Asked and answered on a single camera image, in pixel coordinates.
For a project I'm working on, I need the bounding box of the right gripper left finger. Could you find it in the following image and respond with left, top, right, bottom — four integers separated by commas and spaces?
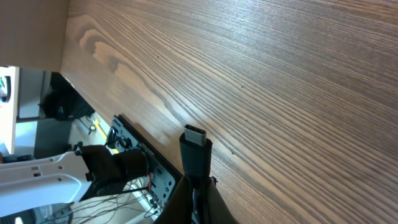
154, 176, 193, 224

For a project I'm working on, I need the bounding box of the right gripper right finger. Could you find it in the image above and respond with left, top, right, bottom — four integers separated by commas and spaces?
198, 177, 239, 224

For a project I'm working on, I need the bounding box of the black USB-C charging cable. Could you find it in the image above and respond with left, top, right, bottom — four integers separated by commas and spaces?
178, 124, 213, 224

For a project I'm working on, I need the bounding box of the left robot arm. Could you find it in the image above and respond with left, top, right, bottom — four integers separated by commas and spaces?
1, 145, 149, 217

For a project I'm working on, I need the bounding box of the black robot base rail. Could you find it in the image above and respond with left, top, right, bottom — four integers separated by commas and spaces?
106, 115, 182, 219

